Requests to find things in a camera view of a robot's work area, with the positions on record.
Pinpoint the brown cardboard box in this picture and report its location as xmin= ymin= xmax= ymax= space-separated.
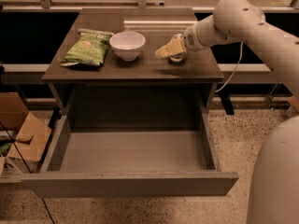
xmin=0 ymin=92 xmax=51 ymax=175

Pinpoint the white cable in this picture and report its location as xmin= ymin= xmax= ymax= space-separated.
xmin=214 ymin=40 xmax=245 ymax=94

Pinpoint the grey cabinet with top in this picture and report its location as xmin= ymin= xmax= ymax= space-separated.
xmin=43 ymin=7 xmax=222 ymax=130

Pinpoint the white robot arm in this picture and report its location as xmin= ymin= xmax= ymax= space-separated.
xmin=155 ymin=0 xmax=299 ymax=96

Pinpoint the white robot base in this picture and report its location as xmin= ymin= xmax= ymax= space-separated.
xmin=247 ymin=117 xmax=299 ymax=224

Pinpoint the white ceramic bowl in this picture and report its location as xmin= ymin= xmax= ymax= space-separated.
xmin=109 ymin=31 xmax=146 ymax=61

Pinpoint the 7up soda can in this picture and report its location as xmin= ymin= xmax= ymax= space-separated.
xmin=170 ymin=34 xmax=187 ymax=63

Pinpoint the thin black cable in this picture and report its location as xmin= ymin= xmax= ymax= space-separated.
xmin=0 ymin=120 xmax=57 ymax=224

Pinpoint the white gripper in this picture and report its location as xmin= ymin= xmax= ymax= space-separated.
xmin=155 ymin=23 xmax=206 ymax=59

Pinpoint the green chip bag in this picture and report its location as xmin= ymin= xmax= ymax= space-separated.
xmin=60 ymin=29 xmax=114 ymax=67

